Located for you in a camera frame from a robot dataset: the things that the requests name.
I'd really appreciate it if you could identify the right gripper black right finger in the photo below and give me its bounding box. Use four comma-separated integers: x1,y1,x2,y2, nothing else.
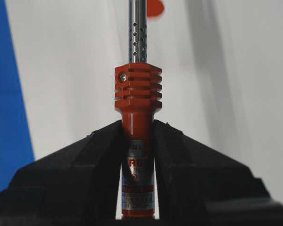
153,120,283,226

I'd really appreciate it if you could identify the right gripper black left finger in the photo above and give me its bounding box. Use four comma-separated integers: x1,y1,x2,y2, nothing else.
0,121,125,226

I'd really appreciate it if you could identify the red soldering iron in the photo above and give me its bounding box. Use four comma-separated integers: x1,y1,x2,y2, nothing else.
115,0,162,219

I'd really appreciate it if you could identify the right red dot mark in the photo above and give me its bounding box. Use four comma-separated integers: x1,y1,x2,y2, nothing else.
147,0,165,18

